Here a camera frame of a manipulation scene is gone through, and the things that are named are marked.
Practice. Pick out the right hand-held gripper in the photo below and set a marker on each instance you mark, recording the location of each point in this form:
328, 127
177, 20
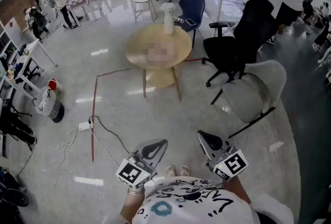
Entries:
230, 164

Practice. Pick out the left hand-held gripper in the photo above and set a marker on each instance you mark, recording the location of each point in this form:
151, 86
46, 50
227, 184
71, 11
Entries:
133, 173

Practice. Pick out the person's right forearm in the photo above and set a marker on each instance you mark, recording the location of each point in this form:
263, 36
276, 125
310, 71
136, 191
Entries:
238, 189

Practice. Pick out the person's left forearm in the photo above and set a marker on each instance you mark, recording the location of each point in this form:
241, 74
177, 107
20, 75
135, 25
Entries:
132, 205

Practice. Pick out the person's left sandalled foot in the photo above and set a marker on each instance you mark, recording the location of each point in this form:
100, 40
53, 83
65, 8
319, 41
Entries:
170, 171

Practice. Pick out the person's sandalled foot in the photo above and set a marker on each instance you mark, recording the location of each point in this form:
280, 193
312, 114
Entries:
170, 171
185, 170

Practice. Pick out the person's right sandalled foot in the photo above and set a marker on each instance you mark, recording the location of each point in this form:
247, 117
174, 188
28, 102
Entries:
185, 170

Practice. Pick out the grey shell chair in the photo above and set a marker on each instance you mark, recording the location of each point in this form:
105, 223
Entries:
248, 98

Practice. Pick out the person's white printed shirt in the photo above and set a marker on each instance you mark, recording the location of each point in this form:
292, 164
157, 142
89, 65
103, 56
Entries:
194, 207

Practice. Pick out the red floor tape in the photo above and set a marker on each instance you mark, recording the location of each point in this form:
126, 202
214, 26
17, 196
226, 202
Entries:
93, 114

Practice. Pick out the white power strip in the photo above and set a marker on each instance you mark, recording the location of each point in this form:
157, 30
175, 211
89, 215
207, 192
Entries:
84, 126

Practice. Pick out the round wooden table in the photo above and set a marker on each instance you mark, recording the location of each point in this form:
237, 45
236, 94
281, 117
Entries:
139, 49

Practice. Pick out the striped laundry basket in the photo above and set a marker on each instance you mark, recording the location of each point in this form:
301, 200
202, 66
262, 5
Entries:
47, 106

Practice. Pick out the red-lidded container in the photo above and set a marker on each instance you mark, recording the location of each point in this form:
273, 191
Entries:
53, 84

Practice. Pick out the smartphone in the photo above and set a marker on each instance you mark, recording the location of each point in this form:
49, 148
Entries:
190, 21

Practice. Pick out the black mesh office chair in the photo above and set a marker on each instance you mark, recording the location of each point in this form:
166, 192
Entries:
253, 26

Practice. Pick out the white ceramic vase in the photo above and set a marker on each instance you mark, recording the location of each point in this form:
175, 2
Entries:
169, 23

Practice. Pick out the plastic water bottle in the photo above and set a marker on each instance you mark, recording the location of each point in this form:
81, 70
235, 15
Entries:
179, 20

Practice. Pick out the blue plastic chair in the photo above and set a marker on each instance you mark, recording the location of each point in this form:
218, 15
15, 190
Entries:
192, 7

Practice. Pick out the black swivel chair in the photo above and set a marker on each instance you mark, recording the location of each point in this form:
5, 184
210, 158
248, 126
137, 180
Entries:
32, 73

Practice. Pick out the black equipment pile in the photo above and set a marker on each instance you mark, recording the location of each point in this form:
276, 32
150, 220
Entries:
10, 197

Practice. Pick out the white desk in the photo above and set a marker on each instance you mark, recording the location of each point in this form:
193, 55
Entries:
33, 47

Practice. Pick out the white refrigerator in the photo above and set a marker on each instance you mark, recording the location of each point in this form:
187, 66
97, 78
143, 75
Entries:
18, 26

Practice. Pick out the white shelf rack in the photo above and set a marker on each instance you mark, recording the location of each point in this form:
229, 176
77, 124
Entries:
5, 42

